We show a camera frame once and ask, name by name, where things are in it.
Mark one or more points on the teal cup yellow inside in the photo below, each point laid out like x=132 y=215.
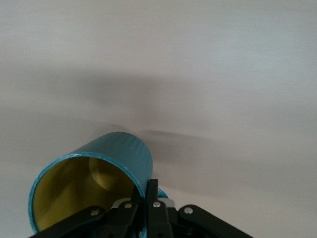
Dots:
x=123 y=153

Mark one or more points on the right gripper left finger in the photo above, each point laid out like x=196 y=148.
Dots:
x=99 y=223

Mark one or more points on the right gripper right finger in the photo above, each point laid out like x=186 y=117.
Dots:
x=173 y=223

